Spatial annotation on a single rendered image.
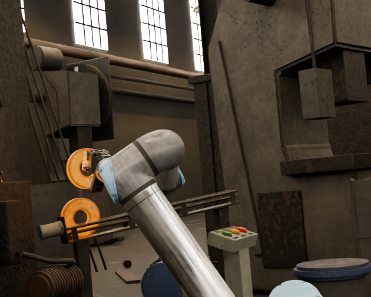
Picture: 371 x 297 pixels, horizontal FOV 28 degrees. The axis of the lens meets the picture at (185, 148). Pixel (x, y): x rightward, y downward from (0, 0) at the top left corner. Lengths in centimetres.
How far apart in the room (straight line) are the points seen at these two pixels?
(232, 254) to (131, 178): 91
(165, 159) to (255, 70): 301
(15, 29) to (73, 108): 356
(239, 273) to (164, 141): 92
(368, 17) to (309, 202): 131
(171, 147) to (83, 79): 876
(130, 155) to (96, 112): 891
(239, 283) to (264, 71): 238
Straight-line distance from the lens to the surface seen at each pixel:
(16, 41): 714
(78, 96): 1067
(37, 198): 534
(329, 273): 295
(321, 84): 456
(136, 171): 203
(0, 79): 312
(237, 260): 283
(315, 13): 480
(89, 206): 297
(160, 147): 205
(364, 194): 400
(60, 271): 284
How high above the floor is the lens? 82
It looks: 2 degrees up
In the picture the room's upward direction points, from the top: 5 degrees counter-clockwise
